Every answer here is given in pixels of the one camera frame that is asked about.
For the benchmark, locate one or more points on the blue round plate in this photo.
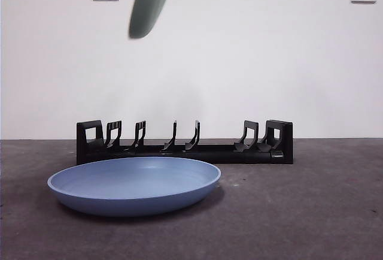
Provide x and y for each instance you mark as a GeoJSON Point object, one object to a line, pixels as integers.
{"type": "Point", "coordinates": [134, 188]}

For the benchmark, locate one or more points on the green round plate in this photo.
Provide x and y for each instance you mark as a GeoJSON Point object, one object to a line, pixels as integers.
{"type": "Point", "coordinates": [149, 5]}

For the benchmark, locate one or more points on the black plastic plate rack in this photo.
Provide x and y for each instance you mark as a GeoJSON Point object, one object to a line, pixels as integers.
{"type": "Point", "coordinates": [239, 155]}

